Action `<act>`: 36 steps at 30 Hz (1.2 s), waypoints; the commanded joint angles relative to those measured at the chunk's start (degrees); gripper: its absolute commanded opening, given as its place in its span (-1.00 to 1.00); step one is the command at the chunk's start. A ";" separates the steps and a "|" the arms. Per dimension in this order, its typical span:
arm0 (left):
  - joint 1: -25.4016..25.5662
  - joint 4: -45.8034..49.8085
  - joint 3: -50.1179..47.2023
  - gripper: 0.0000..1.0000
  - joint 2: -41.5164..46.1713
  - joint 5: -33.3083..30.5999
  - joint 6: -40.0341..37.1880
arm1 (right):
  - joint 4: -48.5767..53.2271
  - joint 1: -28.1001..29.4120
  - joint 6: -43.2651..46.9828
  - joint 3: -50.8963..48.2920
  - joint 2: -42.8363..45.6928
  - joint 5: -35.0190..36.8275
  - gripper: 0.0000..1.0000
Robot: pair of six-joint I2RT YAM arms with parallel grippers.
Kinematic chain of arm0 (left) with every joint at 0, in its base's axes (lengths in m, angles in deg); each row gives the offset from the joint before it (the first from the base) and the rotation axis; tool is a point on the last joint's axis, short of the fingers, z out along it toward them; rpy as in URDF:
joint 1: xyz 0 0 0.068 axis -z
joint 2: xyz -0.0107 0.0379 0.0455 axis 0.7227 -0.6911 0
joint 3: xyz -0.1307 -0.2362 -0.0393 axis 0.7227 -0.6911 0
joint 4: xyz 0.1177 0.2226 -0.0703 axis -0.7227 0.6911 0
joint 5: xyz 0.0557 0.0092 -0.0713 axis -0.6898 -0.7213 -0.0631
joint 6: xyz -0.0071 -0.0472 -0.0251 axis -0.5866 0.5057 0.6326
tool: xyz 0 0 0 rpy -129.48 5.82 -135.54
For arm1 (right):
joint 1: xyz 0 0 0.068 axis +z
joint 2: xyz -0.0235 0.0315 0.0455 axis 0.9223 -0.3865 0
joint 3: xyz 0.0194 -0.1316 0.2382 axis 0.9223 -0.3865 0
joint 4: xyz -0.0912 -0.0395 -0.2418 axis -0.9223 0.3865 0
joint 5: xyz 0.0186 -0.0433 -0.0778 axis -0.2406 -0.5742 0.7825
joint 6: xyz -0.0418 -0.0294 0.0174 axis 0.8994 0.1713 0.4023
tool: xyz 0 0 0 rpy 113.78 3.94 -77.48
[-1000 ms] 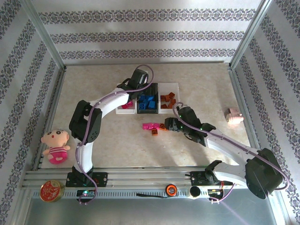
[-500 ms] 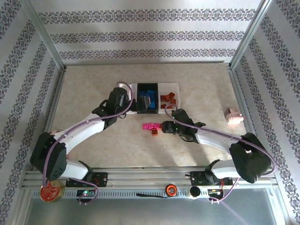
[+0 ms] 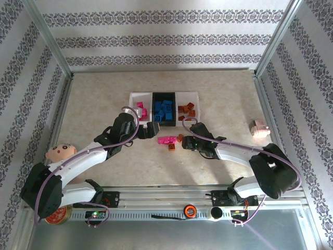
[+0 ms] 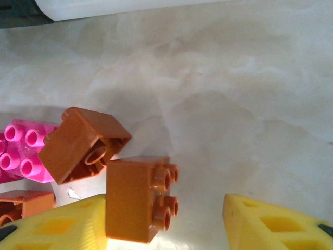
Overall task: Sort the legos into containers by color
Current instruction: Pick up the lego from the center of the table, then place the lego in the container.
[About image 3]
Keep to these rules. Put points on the blue lego brick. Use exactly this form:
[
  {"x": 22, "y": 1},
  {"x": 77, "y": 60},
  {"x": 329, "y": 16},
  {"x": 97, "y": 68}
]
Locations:
[
  {"x": 158, "y": 106},
  {"x": 160, "y": 113},
  {"x": 170, "y": 109},
  {"x": 166, "y": 102},
  {"x": 157, "y": 118},
  {"x": 169, "y": 116},
  {"x": 164, "y": 107}
]

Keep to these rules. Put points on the pink lego brick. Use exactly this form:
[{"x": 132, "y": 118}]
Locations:
[
  {"x": 172, "y": 140},
  {"x": 140, "y": 104},
  {"x": 142, "y": 117},
  {"x": 162, "y": 140},
  {"x": 146, "y": 112}
]

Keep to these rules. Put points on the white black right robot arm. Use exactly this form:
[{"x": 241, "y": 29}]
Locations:
[{"x": 234, "y": 153}]

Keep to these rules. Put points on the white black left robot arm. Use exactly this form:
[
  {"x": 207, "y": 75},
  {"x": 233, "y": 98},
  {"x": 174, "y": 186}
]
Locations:
[{"x": 78, "y": 159}]

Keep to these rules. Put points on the black plastic container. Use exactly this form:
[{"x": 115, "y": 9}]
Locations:
[{"x": 176, "y": 122}]

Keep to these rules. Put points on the white plastic container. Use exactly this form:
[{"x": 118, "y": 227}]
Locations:
[
  {"x": 196, "y": 100},
  {"x": 132, "y": 100}
]

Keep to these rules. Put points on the pink grey small toy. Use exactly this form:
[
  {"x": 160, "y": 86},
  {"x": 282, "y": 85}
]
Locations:
[{"x": 258, "y": 127}]

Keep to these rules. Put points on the plush doll pink striped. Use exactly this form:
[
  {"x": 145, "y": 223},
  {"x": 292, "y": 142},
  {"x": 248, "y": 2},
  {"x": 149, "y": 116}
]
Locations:
[{"x": 61, "y": 151}]

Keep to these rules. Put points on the orange black tape measure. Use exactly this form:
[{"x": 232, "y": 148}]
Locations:
[{"x": 189, "y": 211}]

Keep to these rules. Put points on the controller board with lights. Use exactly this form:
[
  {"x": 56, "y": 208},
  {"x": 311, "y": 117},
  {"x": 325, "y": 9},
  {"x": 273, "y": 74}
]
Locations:
[{"x": 96, "y": 214}]

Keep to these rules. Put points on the grey metal sheet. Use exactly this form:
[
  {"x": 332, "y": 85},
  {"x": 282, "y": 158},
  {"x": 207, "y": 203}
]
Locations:
[{"x": 156, "y": 237}]

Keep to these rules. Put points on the red gold round tin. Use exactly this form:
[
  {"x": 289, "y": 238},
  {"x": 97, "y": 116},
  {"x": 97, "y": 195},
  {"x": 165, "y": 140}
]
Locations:
[{"x": 61, "y": 214}]

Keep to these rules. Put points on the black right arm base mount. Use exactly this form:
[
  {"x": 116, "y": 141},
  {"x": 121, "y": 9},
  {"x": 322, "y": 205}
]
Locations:
[{"x": 218, "y": 199}]

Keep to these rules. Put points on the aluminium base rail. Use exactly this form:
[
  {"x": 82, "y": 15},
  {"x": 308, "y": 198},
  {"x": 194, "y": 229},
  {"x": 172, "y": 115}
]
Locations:
[{"x": 161, "y": 195}]

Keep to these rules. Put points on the aluminium back rail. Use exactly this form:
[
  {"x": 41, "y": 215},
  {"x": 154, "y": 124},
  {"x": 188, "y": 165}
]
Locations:
[{"x": 156, "y": 69}]

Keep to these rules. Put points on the aluminium side rail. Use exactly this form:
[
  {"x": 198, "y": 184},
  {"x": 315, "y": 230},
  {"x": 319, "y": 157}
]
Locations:
[
  {"x": 264, "y": 104},
  {"x": 58, "y": 117}
]

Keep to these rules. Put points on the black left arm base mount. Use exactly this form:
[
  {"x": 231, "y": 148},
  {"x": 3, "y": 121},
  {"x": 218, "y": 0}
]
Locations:
[{"x": 112, "y": 199}]

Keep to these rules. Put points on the aluminium frame post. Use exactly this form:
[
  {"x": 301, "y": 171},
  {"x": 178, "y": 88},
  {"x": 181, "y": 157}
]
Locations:
[
  {"x": 49, "y": 39},
  {"x": 277, "y": 39}
]

